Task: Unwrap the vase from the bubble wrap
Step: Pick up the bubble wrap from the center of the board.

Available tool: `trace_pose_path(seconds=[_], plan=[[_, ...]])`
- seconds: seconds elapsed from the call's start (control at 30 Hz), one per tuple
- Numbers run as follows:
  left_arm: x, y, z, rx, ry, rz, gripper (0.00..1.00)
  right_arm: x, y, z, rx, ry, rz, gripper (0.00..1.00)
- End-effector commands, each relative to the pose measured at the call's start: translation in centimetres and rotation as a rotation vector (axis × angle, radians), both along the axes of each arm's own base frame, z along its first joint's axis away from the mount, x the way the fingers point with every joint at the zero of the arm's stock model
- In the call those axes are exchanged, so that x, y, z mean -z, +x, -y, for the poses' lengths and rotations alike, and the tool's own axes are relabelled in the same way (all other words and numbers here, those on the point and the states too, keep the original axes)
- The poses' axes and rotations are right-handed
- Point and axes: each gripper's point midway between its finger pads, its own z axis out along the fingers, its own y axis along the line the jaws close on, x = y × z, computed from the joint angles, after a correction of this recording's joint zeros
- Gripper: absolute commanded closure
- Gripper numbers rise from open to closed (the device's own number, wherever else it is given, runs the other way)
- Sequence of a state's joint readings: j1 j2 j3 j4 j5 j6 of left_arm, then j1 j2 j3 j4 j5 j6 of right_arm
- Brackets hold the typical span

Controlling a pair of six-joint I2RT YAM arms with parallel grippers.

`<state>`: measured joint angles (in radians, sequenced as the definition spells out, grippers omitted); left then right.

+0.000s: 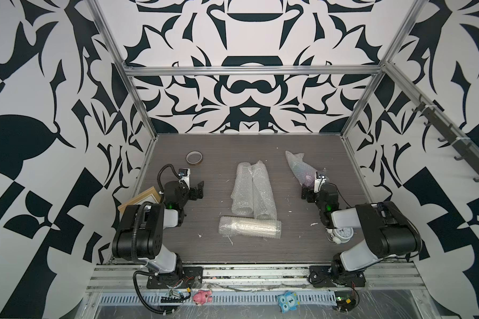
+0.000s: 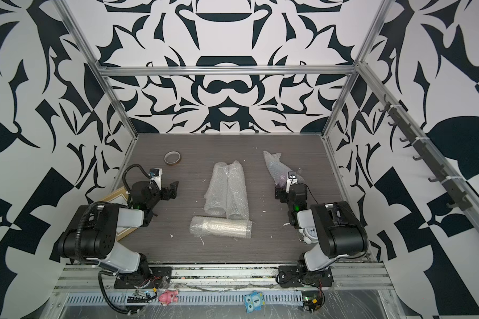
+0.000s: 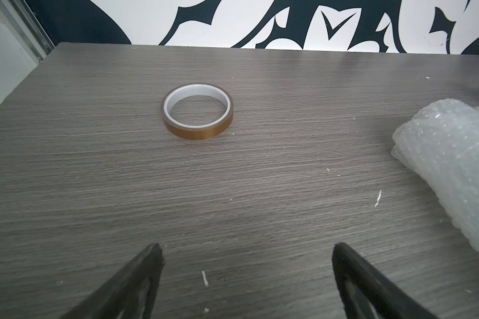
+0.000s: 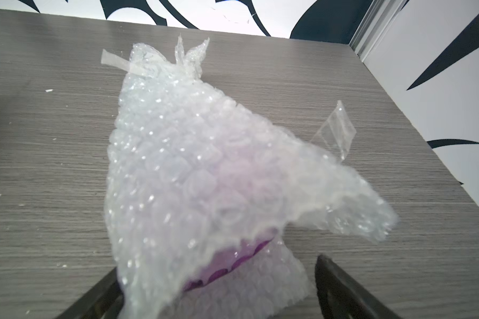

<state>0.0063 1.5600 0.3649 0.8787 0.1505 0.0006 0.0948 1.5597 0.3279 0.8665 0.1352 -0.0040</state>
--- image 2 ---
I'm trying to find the bubble-wrapped roll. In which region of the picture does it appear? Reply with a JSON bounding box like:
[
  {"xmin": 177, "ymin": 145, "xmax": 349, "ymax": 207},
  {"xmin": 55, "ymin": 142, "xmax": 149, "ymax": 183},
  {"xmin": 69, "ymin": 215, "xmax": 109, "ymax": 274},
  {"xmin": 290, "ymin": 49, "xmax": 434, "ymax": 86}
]
[{"xmin": 204, "ymin": 162, "xmax": 228, "ymax": 217}]

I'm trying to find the bubble wrap around vase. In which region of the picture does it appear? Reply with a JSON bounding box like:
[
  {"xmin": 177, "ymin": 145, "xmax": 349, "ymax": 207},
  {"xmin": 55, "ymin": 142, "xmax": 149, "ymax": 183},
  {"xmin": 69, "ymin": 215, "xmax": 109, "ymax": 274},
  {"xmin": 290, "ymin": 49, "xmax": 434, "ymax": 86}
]
[{"xmin": 226, "ymin": 161, "xmax": 250, "ymax": 220}]

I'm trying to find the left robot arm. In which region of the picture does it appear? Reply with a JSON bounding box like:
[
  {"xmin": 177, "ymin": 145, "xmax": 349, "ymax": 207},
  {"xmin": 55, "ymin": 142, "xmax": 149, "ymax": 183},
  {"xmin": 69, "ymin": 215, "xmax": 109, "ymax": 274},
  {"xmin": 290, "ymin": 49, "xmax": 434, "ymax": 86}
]
[{"xmin": 56, "ymin": 179, "xmax": 179, "ymax": 279}]

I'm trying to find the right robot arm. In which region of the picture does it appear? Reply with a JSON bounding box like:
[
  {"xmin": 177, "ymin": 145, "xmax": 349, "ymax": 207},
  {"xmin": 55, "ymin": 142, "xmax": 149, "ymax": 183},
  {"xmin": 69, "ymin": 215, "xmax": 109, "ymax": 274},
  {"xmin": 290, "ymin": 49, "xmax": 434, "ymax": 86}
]
[{"xmin": 275, "ymin": 182, "xmax": 369, "ymax": 272}]

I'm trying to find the bubble-wrapped purple item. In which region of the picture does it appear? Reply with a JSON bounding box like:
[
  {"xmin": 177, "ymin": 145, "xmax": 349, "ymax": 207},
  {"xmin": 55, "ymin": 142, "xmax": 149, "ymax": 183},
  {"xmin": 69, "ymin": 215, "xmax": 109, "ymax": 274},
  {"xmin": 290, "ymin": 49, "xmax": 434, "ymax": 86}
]
[{"xmin": 263, "ymin": 151, "xmax": 305, "ymax": 187}]

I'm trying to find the front bubble-wrapped cylinder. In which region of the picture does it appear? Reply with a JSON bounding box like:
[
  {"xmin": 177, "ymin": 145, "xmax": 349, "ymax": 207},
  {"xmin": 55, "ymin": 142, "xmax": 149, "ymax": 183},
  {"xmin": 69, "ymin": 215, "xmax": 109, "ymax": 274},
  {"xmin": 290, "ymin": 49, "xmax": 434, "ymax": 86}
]
[{"xmin": 189, "ymin": 216, "xmax": 252, "ymax": 239}]

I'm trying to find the brown tape roll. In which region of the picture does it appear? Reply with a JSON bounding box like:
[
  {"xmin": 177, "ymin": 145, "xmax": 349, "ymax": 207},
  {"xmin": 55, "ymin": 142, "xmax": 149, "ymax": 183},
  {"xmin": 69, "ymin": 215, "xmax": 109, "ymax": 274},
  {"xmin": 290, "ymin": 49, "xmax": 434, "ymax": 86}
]
[{"xmin": 163, "ymin": 151, "xmax": 182, "ymax": 166}]

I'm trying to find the right circuit board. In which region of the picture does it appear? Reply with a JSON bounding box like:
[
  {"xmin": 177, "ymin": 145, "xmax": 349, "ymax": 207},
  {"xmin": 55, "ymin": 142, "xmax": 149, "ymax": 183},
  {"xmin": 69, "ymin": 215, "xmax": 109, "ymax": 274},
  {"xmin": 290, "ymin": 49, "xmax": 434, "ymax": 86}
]
[{"xmin": 303, "ymin": 292, "xmax": 325, "ymax": 313}]

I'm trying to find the circuit board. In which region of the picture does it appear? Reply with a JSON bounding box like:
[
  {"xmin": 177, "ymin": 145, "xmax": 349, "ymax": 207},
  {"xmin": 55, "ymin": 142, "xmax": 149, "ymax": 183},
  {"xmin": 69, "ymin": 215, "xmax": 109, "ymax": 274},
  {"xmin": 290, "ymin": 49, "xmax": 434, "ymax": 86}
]
[
  {"xmin": 303, "ymin": 292, "xmax": 325, "ymax": 313},
  {"xmin": 126, "ymin": 291, "xmax": 158, "ymax": 303}
]

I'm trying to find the left circuit board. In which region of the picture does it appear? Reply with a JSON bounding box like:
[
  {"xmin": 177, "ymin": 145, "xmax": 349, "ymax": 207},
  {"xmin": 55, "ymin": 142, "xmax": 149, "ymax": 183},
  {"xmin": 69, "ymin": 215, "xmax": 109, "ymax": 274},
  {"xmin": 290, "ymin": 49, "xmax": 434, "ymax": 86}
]
[{"xmin": 126, "ymin": 291, "xmax": 158, "ymax": 303}]

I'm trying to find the pink toy figure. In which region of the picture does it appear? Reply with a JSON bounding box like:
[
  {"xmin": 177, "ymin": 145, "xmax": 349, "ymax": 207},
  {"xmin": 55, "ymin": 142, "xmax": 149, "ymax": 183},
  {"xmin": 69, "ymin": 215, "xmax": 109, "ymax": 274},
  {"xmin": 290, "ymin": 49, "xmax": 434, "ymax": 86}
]
[{"xmin": 158, "ymin": 290, "xmax": 179, "ymax": 307}]

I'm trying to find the blue toy figure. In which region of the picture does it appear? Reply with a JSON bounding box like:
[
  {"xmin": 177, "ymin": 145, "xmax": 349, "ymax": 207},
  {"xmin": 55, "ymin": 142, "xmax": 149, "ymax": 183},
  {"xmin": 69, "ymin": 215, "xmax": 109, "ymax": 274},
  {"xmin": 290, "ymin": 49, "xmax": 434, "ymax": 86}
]
[{"xmin": 243, "ymin": 292, "xmax": 265, "ymax": 313}]

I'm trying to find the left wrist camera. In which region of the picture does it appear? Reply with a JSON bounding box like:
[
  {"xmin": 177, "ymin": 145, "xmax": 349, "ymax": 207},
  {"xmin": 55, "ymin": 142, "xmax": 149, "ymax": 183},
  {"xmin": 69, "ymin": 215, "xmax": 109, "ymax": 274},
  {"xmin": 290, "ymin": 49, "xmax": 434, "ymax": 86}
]
[{"xmin": 149, "ymin": 168, "xmax": 162, "ymax": 179}]

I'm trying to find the wooden picture frame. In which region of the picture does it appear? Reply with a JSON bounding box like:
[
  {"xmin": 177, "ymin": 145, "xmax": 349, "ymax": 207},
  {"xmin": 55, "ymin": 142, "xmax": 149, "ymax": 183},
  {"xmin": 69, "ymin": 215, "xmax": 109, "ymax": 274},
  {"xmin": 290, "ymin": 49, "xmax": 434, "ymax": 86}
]
[{"xmin": 101, "ymin": 187, "xmax": 142, "ymax": 241}]

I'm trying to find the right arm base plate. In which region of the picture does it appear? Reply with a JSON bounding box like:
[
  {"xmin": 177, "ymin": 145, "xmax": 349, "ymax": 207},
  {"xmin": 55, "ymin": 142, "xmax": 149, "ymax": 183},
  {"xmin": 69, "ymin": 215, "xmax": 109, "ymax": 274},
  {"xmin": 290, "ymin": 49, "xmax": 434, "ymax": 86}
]
[{"xmin": 275, "ymin": 266, "xmax": 334, "ymax": 288}]

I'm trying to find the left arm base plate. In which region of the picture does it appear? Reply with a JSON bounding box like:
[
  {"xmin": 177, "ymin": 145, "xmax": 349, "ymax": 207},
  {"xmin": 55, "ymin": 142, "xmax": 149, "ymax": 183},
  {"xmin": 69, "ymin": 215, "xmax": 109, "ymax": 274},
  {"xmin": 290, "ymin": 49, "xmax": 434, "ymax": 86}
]
[{"xmin": 114, "ymin": 266, "xmax": 172, "ymax": 289}]

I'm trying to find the black corrugated cable hose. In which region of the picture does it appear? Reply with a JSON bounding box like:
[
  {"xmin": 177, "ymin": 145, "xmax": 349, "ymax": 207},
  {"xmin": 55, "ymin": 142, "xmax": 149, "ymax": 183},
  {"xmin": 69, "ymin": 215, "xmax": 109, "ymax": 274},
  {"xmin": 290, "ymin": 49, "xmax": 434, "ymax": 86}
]
[{"xmin": 97, "ymin": 270, "xmax": 144, "ymax": 316}]

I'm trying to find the white perforated cable duct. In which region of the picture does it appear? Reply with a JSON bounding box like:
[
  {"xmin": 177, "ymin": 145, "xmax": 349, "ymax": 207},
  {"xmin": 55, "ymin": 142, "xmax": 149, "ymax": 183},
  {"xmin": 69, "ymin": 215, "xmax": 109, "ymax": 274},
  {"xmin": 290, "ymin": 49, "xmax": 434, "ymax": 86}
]
[{"xmin": 65, "ymin": 291, "xmax": 303, "ymax": 307}]

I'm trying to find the black hook rail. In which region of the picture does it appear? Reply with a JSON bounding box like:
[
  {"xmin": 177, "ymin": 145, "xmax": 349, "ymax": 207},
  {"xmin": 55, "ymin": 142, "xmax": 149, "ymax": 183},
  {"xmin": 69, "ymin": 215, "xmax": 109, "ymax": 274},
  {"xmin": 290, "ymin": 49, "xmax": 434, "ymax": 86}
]
[{"xmin": 382, "ymin": 102, "xmax": 473, "ymax": 211}]

